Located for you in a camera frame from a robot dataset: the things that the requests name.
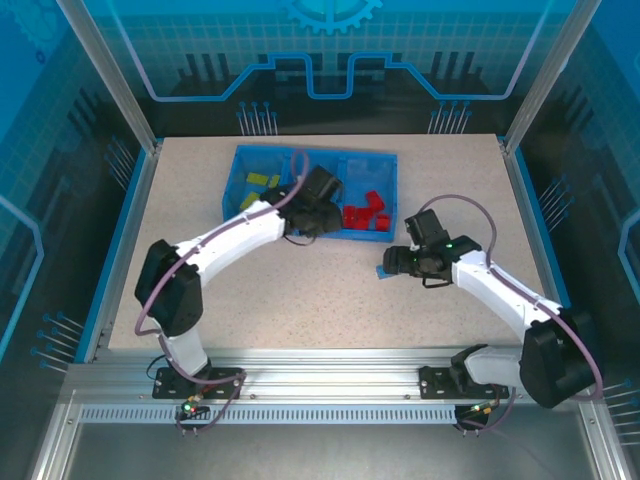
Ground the slotted grey cable duct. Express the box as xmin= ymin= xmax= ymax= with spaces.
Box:
xmin=78 ymin=405 xmax=459 ymax=426

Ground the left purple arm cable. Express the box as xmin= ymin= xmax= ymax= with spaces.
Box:
xmin=135 ymin=148 xmax=307 ymax=437

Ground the wide aluminium mounting rail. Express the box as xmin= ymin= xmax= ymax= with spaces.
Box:
xmin=63 ymin=348 xmax=601 ymax=401

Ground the aluminium frame post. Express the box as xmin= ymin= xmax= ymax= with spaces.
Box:
xmin=501 ymin=0 xmax=602 ymax=154
xmin=53 ymin=0 xmax=165 ymax=154

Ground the metal lower shelf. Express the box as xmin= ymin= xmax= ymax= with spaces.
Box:
xmin=29 ymin=389 xmax=631 ymax=480

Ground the aluminium side rail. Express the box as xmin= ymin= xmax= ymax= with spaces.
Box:
xmin=499 ymin=137 xmax=576 ymax=351
xmin=82 ymin=139 xmax=166 ymax=366

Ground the blue three-compartment plastic bin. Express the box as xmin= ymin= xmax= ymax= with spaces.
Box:
xmin=220 ymin=144 xmax=400 ymax=245

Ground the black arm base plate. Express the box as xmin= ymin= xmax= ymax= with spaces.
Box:
xmin=418 ymin=365 xmax=510 ymax=400
xmin=152 ymin=367 xmax=244 ymax=400

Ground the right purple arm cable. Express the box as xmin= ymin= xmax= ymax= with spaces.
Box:
xmin=417 ymin=194 xmax=605 ymax=437

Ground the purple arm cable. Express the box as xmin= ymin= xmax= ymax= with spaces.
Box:
xmin=417 ymin=194 xmax=605 ymax=437
xmin=135 ymin=148 xmax=307 ymax=437

